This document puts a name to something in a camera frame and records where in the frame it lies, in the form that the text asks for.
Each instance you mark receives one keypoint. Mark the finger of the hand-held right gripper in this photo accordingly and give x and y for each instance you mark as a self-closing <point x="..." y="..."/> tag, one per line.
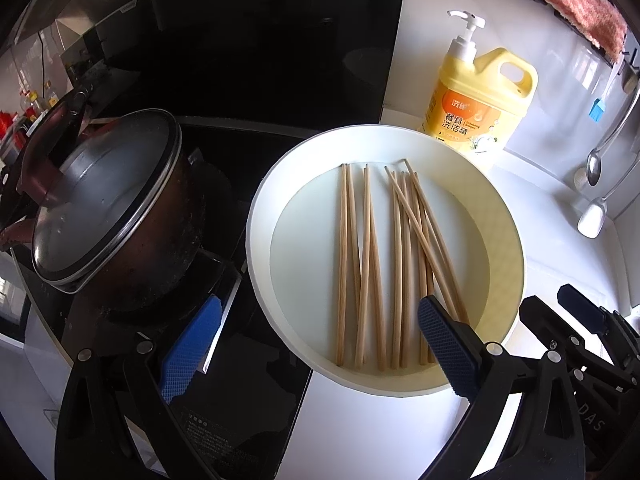
<point x="582" y="307"/>
<point x="545" y="317"/>

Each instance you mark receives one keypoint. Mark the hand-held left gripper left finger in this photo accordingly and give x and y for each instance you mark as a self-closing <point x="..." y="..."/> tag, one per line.
<point x="192" y="347"/>

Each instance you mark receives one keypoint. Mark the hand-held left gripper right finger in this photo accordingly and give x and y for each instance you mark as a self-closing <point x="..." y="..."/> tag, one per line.
<point x="447" y="347"/>

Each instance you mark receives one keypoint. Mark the group of wooden chopsticks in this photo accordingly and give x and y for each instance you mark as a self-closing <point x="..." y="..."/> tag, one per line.
<point x="342" y="260"/>

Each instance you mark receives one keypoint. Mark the white round bowl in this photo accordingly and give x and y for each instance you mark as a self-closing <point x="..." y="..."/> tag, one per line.
<point x="300" y="260"/>

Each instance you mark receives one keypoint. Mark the black glass cooktop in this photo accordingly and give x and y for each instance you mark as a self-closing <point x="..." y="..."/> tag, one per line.
<point x="250" y="410"/>

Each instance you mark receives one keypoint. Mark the steel spatula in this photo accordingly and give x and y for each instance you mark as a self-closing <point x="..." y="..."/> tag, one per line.
<point x="590" y="220"/>

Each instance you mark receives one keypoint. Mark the brown cooking pot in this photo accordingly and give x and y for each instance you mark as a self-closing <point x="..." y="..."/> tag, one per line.
<point x="160" y="260"/>

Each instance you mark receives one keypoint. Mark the steel ladle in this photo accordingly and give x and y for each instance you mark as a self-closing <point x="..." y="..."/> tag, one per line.
<point x="593" y="162"/>

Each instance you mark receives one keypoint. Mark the glass pot lid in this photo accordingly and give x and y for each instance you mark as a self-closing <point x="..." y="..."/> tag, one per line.
<point x="100" y="190"/>

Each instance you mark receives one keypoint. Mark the blue silicone brush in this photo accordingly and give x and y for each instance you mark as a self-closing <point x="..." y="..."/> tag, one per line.
<point x="597" y="110"/>

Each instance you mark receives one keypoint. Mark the yellow dish soap pump bottle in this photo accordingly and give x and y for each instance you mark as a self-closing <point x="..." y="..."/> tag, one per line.
<point x="475" y="105"/>

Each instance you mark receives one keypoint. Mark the cluster of condiment bottles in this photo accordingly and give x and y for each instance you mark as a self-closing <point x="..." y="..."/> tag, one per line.
<point x="30" y="102"/>

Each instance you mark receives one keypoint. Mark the pink striped dishcloth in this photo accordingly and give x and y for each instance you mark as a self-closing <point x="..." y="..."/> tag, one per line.
<point x="580" y="5"/>

